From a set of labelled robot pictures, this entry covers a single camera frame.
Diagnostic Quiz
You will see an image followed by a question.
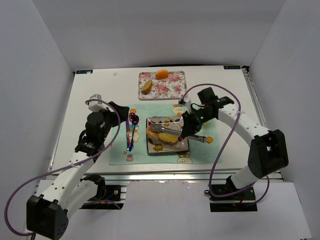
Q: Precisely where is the orange round bun bottom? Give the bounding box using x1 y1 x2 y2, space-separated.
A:
146 126 159 139

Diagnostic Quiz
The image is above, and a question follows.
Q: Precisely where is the orange round bun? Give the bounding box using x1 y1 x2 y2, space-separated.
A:
146 126 159 139
155 69 169 80

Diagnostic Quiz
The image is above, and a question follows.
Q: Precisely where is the sliced bread piece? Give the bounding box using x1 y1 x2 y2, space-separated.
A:
158 132 179 144
140 80 153 95

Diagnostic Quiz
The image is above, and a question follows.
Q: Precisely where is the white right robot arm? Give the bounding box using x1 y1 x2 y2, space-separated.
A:
180 83 289 198

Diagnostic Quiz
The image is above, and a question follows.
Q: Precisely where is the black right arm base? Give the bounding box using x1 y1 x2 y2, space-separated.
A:
203 186 258 213

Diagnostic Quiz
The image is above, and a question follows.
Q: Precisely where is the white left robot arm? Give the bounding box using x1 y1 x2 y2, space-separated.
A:
26 99 130 240

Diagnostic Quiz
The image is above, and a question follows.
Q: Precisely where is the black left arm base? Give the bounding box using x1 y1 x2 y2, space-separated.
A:
80 174 127 210

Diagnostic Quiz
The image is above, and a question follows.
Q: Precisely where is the purple iridescent knife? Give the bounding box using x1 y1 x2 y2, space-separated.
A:
125 119 131 152

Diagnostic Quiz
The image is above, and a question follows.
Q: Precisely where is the pale yellow mug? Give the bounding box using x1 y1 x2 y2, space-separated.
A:
201 121 211 127

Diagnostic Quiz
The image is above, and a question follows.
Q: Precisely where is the purple iridescent spoon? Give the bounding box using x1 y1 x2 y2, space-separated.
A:
129 112 140 152

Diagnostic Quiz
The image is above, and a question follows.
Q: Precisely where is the square floral ceramic plate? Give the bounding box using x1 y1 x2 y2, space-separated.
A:
146 116 190 155

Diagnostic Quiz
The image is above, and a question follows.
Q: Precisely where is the mint green cartoon placemat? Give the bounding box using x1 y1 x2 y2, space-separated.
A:
108 104 220 165

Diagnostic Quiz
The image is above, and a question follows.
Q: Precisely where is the floral serving tray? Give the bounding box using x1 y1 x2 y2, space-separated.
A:
138 71 187 101

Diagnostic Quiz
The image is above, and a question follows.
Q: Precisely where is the blue label sticker left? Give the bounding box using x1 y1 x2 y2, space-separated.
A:
75 69 93 75

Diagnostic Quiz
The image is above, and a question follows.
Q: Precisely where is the blue label sticker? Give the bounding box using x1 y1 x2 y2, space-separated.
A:
223 65 241 70
75 69 93 75

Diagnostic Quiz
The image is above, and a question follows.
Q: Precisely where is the orange round bun top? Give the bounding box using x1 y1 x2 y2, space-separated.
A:
155 69 169 80

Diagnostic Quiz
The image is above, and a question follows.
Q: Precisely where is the blue label sticker right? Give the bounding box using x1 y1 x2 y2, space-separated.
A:
223 65 241 70

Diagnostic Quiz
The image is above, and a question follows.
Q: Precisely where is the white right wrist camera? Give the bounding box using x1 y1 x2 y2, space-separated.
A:
178 98 192 113

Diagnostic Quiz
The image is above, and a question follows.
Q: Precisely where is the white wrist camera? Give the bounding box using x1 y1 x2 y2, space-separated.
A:
178 98 192 113
85 94 108 112

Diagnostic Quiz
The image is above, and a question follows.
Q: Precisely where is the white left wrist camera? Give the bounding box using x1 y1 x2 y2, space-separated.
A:
85 94 108 112

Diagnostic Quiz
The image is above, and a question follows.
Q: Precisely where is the aluminium table edge rail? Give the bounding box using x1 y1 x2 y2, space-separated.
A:
241 65 289 179

